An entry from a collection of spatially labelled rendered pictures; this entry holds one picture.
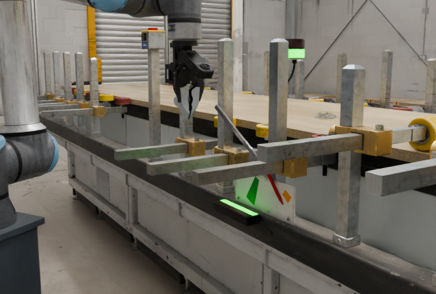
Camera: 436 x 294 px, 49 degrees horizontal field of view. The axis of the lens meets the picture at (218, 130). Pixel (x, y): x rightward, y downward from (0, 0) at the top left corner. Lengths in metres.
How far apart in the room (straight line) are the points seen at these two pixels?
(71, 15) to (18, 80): 7.60
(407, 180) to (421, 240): 0.56
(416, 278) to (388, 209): 0.33
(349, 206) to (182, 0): 0.66
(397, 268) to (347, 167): 0.23
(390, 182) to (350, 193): 0.40
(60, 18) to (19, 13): 7.49
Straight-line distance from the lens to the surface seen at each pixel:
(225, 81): 1.44
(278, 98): 1.24
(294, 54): 1.26
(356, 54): 10.51
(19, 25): 1.71
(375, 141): 1.01
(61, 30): 9.19
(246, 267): 1.93
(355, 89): 1.06
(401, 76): 9.83
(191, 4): 1.29
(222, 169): 1.12
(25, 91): 1.70
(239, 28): 3.08
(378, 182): 0.69
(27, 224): 1.64
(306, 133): 1.45
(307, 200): 1.52
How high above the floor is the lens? 1.12
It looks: 9 degrees down
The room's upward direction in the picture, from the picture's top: straight up
